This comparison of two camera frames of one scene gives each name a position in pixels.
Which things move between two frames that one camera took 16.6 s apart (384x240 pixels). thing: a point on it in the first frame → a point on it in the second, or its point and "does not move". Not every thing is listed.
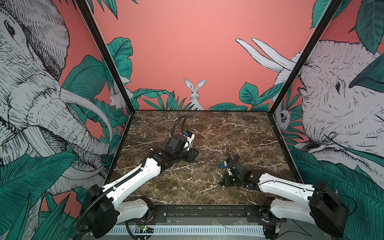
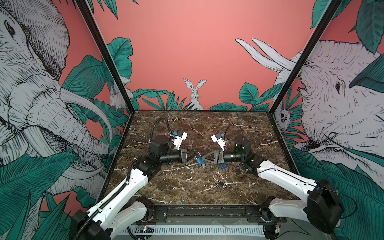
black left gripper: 192,155 does not move
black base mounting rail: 210,214 does not move
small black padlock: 220,184 does not move
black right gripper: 226,181 → 219,158
